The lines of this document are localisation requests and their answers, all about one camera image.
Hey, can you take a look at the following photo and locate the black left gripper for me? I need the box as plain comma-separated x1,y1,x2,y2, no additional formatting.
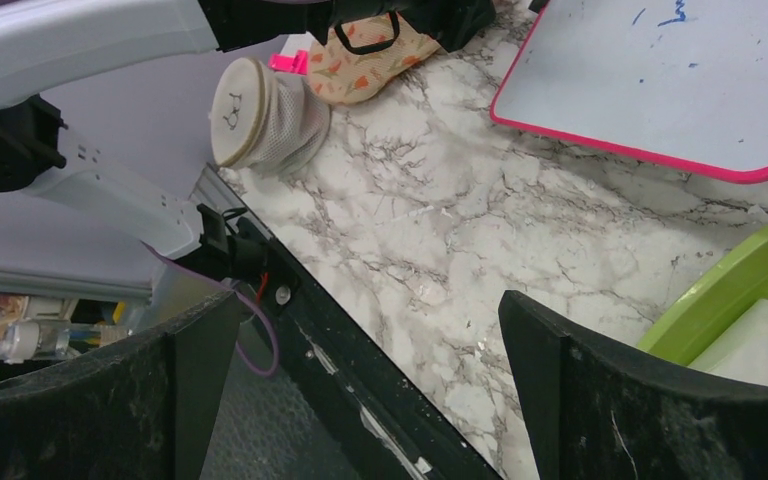
199,0,496,53

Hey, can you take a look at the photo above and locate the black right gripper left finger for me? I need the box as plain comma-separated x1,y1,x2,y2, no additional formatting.
0,294,241,479

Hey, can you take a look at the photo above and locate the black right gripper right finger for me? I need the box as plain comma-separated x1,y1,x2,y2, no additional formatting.
498,290,768,479

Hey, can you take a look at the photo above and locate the floral mesh laundry bag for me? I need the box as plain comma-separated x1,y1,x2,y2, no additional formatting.
306,15,441,105

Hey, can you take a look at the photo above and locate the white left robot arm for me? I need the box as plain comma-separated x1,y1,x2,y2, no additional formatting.
0,1,495,280

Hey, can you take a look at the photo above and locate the beige cylindrical mesh laundry bag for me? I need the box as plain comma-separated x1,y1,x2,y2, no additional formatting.
209,57,331,177

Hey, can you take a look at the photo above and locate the pink sticky note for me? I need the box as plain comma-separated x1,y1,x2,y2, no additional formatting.
268,50,308,75

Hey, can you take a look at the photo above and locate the green plastic tray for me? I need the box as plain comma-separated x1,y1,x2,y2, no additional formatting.
637,225,768,366

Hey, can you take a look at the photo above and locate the pink framed whiteboard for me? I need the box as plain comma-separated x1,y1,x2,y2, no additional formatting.
490,0,768,184

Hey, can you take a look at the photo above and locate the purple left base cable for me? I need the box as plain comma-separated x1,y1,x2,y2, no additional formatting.
228,278,281,380

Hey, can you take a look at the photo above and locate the black mounting rail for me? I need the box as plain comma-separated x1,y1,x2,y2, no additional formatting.
225,210,498,479

